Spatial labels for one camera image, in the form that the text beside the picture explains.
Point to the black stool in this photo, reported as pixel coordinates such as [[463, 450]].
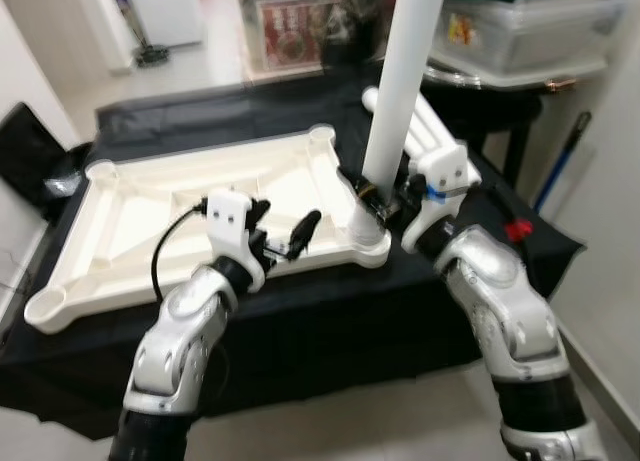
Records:
[[515, 146]]

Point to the clear plastic storage box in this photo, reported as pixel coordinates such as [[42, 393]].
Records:
[[530, 36]]

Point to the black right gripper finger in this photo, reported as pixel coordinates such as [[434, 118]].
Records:
[[412, 196], [365, 193]]

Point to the white plastic table top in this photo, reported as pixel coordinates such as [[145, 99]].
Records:
[[150, 211]]

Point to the black tablecloth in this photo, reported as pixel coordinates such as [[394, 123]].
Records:
[[330, 321]]

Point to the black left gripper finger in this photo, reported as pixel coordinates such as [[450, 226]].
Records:
[[306, 231], [258, 214]]

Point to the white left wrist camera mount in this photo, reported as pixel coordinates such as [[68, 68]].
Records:
[[228, 216]]

